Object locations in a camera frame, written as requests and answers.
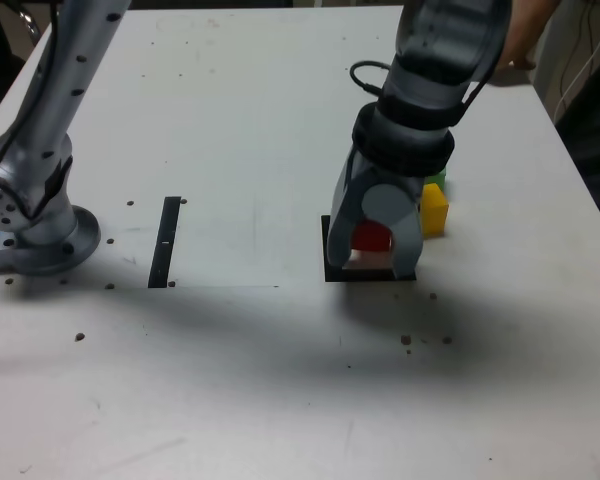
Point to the black tape strip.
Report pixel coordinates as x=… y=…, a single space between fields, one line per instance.
x=162 y=250

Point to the person's forearm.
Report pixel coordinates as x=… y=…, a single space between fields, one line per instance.
x=535 y=25

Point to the black tape square outline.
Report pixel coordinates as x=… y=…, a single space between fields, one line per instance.
x=360 y=275

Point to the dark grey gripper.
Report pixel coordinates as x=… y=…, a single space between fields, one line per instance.
x=380 y=175

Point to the red cube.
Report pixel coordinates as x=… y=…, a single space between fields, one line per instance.
x=370 y=237

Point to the green cube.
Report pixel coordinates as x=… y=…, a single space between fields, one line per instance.
x=437 y=179

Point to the person's hand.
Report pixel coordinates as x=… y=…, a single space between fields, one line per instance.
x=517 y=60

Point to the yellow cube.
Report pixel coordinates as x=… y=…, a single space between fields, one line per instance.
x=434 y=215

